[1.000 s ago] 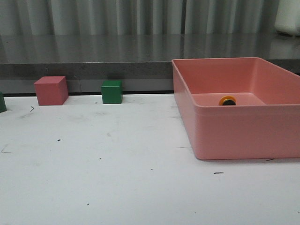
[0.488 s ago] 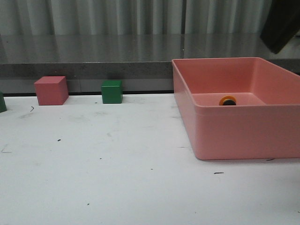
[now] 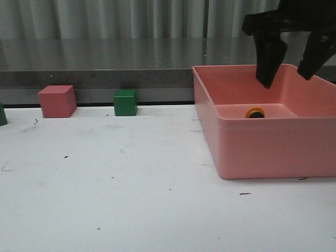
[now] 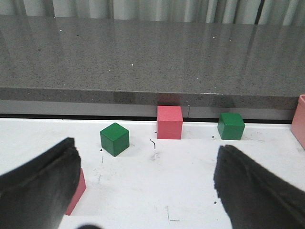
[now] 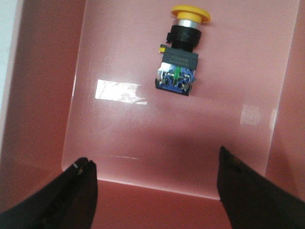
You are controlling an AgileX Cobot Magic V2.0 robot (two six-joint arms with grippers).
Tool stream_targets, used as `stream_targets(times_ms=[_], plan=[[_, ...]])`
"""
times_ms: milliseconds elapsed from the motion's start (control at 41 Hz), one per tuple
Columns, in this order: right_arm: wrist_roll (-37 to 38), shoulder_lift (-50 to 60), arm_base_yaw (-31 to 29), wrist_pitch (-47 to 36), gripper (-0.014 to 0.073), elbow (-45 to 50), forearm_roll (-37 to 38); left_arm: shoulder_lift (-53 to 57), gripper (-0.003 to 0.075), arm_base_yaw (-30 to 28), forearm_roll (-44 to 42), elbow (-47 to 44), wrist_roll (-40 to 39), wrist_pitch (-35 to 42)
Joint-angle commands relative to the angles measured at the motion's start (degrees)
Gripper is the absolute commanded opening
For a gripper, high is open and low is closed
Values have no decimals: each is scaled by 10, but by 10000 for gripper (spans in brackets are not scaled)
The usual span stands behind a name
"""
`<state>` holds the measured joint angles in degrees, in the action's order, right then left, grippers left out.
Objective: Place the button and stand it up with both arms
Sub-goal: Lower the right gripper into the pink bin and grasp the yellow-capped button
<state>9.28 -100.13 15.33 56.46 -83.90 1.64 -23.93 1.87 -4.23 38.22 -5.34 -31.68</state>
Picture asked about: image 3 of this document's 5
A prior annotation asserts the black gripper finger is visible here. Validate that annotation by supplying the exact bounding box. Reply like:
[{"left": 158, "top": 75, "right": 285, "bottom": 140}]
[
  {"left": 253, "top": 31, "right": 287, "bottom": 89},
  {"left": 297, "top": 31, "right": 335, "bottom": 80}
]

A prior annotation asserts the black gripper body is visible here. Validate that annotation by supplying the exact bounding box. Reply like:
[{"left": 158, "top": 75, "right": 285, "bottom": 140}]
[{"left": 241, "top": 0, "right": 335, "bottom": 36}]

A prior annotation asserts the yellow push button switch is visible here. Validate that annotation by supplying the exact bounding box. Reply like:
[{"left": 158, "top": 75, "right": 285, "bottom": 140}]
[{"left": 245, "top": 107, "right": 265, "bottom": 119}]

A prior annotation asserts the pink plastic bin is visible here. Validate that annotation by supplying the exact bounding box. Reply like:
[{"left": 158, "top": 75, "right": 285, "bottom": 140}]
[{"left": 193, "top": 64, "right": 335, "bottom": 179}]

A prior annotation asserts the grey stone counter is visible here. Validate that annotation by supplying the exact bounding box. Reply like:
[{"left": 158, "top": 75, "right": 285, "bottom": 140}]
[{"left": 0, "top": 36, "right": 336, "bottom": 106}]

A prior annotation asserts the green cube block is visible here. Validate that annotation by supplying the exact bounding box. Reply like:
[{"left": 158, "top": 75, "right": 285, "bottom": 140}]
[{"left": 113, "top": 89, "right": 138, "bottom": 116}]

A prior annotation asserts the pink cube block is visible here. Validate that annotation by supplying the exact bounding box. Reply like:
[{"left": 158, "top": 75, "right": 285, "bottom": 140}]
[{"left": 38, "top": 85, "right": 77, "bottom": 118}]

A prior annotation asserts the green block at left edge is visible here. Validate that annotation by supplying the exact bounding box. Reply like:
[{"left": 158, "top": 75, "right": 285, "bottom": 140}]
[{"left": 0, "top": 103, "right": 8, "bottom": 126}]

